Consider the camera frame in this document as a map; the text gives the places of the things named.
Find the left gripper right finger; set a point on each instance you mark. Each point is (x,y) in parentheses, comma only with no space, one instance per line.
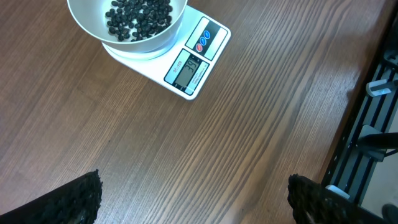
(312,203)

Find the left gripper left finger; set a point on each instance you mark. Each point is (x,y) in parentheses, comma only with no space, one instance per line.
(75,202)

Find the black beans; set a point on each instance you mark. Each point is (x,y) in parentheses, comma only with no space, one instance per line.
(136,20)

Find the white digital kitchen scale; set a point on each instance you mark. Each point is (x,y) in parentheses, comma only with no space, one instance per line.
(184,63)

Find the white bowl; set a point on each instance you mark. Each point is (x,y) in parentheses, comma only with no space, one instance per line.
(90,16)

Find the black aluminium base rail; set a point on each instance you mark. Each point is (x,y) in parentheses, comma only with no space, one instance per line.
(350,169)

